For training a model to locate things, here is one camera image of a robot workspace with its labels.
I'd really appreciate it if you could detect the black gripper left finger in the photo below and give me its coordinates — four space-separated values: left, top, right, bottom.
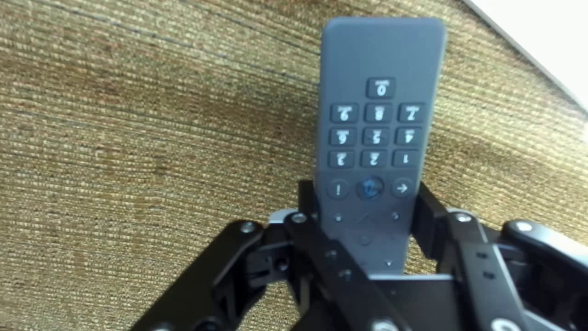
128 179 394 331

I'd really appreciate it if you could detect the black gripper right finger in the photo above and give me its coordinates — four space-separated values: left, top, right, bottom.
406 182 588 331

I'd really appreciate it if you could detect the dark grey remote control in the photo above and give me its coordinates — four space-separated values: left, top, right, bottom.
314 15 448 280

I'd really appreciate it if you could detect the brown fabric sofa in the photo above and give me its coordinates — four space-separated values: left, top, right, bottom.
0 0 588 331

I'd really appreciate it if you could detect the white paper card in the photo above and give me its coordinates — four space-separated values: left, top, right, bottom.
462 0 588 114

